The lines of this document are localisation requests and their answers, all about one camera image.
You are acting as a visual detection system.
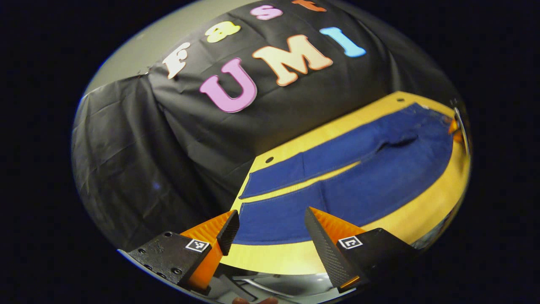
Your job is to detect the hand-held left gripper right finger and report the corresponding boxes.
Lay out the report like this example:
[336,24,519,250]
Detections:
[305,206,420,294]

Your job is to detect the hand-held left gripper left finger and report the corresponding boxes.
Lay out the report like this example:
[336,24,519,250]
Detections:
[125,210,240,296]

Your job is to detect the blue jeans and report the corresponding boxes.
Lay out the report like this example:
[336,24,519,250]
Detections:
[233,103,458,246]

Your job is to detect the black backdrop cloth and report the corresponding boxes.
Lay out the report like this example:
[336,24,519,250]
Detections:
[71,0,464,252]

